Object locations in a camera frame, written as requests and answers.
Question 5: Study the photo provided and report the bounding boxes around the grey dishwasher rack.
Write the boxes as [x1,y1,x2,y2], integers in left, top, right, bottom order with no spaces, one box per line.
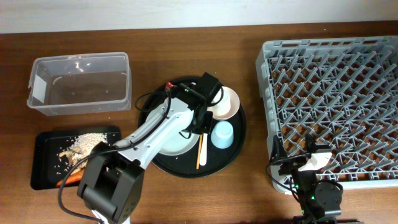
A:
[256,36,397,189]

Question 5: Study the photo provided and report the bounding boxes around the red snack wrapper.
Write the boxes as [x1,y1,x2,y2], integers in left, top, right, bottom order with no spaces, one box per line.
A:
[165,82,174,90]

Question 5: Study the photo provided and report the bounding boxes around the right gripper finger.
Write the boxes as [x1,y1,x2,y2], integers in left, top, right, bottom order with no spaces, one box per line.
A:
[305,134,326,152]
[270,135,287,162]

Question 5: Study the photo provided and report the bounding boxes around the clear plastic bin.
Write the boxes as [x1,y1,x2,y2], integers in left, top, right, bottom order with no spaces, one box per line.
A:
[27,52,132,116]

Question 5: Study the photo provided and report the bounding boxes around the pink bowl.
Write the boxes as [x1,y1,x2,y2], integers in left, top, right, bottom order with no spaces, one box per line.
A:
[207,86,240,121]

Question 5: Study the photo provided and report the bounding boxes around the wooden chopstick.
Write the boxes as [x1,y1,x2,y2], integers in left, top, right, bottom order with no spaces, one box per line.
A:
[196,134,203,170]

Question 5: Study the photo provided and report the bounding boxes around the orange carrot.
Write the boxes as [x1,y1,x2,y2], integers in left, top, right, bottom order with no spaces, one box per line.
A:
[65,170,84,185]

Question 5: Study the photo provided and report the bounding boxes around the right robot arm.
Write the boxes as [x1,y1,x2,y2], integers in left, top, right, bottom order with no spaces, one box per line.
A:
[266,134,343,224]

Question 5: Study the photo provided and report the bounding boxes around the light blue cup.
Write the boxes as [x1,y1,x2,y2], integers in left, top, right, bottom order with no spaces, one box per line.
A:
[211,121,234,149]

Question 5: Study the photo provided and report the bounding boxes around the grey plate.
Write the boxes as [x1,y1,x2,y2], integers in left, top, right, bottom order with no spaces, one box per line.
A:
[149,109,199,156]

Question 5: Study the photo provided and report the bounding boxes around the cream white cup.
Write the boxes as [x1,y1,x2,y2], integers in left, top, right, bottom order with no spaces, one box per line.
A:
[208,87,231,116]

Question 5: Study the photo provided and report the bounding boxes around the white plastic fork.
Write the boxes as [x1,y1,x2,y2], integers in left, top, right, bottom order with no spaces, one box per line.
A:
[199,133,208,166]

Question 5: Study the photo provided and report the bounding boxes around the rice and nut scraps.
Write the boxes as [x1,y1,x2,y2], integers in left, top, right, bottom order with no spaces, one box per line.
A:
[54,133,109,175]

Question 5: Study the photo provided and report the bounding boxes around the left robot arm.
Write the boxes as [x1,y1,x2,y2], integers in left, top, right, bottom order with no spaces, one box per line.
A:
[77,73,222,223]

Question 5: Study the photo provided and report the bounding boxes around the black rectangular tray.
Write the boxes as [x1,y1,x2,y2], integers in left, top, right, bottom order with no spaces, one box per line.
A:
[30,126,121,190]

